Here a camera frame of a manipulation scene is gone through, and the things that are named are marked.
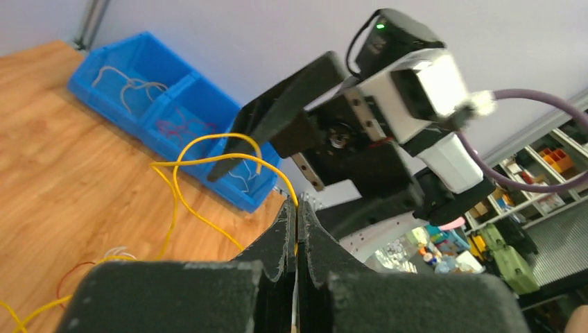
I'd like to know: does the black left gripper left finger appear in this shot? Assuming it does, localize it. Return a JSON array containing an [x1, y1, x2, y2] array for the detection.
[[56, 199, 296, 332]]

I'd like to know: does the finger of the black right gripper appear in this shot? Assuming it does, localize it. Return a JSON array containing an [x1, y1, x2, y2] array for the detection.
[[231, 51, 349, 182], [317, 190, 424, 239]]

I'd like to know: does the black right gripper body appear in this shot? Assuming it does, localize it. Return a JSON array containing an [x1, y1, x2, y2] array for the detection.
[[310, 87, 414, 197]]

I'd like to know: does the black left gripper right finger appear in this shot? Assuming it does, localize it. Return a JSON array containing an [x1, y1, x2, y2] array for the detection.
[[297, 201, 528, 332]]

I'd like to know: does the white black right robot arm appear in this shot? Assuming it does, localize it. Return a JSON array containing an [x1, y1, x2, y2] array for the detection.
[[224, 8, 494, 261]]

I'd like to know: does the blue compartment bin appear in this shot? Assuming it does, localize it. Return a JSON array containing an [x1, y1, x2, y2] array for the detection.
[[67, 31, 282, 214]]

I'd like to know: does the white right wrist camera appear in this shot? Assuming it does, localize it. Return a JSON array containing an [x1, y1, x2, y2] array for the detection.
[[357, 49, 496, 144]]

